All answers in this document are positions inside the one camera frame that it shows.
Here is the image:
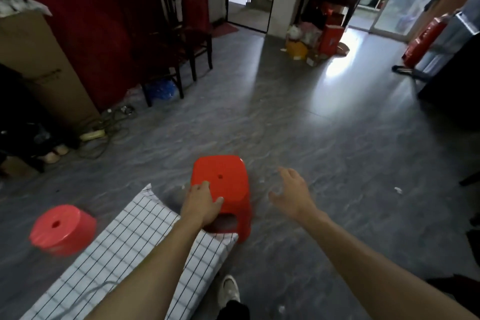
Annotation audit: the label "person's right hand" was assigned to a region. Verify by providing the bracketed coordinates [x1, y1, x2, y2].
[268, 166, 320, 223]

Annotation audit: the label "red door mat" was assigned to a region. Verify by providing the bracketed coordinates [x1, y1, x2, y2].
[211, 22, 240, 38]

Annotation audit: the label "person's left hand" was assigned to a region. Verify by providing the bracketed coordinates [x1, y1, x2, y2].
[179, 180, 225, 229]

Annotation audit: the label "person's left forearm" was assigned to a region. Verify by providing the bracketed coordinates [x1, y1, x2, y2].
[84, 216, 205, 320]

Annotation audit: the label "dark refrigerator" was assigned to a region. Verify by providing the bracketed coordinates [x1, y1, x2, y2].
[414, 0, 480, 81]

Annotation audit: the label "black low cabinet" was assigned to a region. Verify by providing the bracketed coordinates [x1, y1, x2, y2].
[0, 62, 80, 174]

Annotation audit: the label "dark wooden chair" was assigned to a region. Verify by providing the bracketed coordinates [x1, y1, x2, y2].
[123, 0, 188, 73]

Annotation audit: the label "white plastic bag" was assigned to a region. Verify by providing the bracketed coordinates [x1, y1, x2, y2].
[286, 25, 305, 43]

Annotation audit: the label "red gift box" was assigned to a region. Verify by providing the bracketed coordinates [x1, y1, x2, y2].
[319, 24, 345, 57]

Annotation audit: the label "black slipper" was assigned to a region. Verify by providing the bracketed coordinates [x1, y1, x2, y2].
[391, 64, 430, 83]

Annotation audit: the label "person's black trousers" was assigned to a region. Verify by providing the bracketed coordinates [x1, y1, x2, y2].
[216, 300, 251, 320]

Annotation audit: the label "person's right forearm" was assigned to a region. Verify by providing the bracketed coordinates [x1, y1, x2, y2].
[299, 210, 480, 320]

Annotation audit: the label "person's right white shoe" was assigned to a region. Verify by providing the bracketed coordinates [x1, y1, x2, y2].
[217, 274, 242, 308]

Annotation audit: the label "yellow slippers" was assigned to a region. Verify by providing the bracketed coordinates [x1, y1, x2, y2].
[79, 129, 106, 143]

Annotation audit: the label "small brown box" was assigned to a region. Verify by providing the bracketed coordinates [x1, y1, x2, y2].
[0, 156, 38, 179]

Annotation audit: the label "tangled dark cables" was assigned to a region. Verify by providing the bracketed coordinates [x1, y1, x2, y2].
[74, 104, 138, 161]

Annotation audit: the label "tall cardboard box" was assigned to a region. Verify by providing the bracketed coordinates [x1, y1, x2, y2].
[0, 10, 100, 133]

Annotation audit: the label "large red upright panel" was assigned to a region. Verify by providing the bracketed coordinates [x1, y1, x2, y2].
[7, 0, 211, 111]

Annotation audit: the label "large dark wooden armchair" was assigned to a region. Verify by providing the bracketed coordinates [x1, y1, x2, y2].
[423, 170, 480, 308]

